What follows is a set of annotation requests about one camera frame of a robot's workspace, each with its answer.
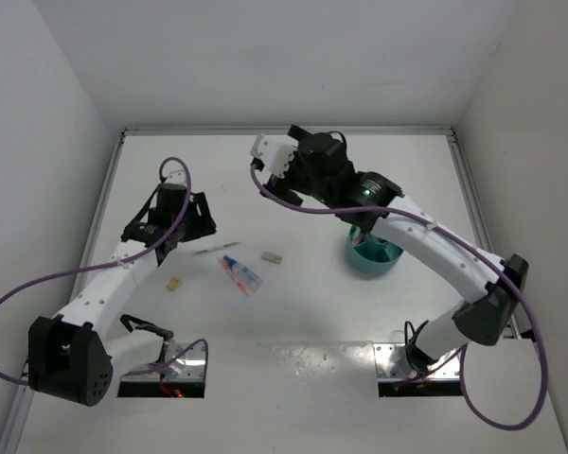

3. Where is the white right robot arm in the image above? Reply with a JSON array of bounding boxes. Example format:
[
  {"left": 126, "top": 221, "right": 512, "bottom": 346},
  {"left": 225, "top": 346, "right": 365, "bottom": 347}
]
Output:
[{"left": 251, "top": 125, "right": 529, "bottom": 374}]

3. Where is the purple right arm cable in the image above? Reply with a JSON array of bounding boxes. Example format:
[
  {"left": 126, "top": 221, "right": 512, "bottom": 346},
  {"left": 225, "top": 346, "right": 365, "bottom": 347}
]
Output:
[{"left": 249, "top": 163, "right": 549, "bottom": 430}]

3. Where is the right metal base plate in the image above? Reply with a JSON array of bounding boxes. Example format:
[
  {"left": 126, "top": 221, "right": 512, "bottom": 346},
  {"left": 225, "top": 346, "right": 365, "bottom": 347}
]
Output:
[{"left": 373, "top": 343, "right": 460, "bottom": 384}]

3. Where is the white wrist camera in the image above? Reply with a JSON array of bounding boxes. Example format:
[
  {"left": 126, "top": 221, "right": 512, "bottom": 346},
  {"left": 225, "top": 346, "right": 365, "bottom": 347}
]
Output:
[
  {"left": 250, "top": 134, "right": 296, "bottom": 179},
  {"left": 163, "top": 170, "right": 188, "bottom": 187}
]

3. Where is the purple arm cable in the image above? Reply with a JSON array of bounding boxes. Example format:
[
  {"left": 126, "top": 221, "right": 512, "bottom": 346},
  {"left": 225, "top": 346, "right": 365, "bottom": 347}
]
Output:
[
  {"left": 0, "top": 156, "right": 209, "bottom": 384},
  {"left": 249, "top": 163, "right": 549, "bottom": 430}
]

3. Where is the grey eraser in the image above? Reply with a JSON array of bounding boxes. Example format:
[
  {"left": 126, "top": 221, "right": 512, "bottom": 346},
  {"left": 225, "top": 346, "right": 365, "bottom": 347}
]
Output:
[{"left": 261, "top": 252, "right": 283, "bottom": 264}]

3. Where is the small yellow eraser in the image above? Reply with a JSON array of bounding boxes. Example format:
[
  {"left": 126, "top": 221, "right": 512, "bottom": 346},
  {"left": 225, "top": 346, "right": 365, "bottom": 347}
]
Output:
[{"left": 167, "top": 278, "right": 182, "bottom": 291}]

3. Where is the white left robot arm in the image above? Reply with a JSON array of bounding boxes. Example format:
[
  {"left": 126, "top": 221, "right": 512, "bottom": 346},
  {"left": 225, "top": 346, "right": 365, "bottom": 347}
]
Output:
[{"left": 27, "top": 183, "right": 216, "bottom": 407}]

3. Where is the teal round organizer container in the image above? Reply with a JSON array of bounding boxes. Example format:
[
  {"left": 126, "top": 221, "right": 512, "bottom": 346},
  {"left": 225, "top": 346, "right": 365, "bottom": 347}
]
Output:
[{"left": 345, "top": 226, "right": 403, "bottom": 277}]

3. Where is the red pen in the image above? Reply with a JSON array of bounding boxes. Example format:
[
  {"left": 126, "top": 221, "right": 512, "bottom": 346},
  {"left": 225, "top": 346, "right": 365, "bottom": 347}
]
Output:
[{"left": 217, "top": 257, "right": 250, "bottom": 296}]

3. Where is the pink highlighter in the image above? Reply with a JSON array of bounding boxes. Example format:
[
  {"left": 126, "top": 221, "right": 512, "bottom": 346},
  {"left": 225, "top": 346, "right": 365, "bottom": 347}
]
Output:
[{"left": 351, "top": 229, "right": 365, "bottom": 245}]

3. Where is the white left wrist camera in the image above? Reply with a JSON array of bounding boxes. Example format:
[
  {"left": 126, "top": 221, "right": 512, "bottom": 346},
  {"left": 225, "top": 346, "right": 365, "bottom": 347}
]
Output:
[{"left": 163, "top": 170, "right": 188, "bottom": 187}]

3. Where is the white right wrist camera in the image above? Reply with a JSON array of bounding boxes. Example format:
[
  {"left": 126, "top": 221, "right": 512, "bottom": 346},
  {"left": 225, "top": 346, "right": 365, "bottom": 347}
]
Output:
[{"left": 250, "top": 134, "right": 296, "bottom": 179}]

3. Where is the green pen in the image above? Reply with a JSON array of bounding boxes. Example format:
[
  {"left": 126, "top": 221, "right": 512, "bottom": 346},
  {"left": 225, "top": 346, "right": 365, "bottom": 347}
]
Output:
[{"left": 191, "top": 241, "right": 241, "bottom": 255}]

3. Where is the clear glue bottle blue cap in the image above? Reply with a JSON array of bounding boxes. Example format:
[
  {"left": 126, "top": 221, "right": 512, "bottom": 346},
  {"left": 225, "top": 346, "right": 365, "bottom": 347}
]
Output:
[{"left": 222, "top": 255, "right": 262, "bottom": 291}]

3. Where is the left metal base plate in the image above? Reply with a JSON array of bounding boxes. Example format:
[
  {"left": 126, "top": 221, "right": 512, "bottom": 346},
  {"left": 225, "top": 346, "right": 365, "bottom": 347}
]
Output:
[{"left": 122, "top": 339, "right": 209, "bottom": 382}]

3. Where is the metal base plate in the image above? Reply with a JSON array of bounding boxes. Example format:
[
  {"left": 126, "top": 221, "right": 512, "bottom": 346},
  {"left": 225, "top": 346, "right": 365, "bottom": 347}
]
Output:
[
  {"left": 122, "top": 339, "right": 209, "bottom": 382},
  {"left": 373, "top": 343, "right": 460, "bottom": 384}
]

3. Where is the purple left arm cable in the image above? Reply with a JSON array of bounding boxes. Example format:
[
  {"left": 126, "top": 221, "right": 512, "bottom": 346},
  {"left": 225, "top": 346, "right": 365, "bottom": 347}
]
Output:
[{"left": 0, "top": 156, "right": 209, "bottom": 384}]

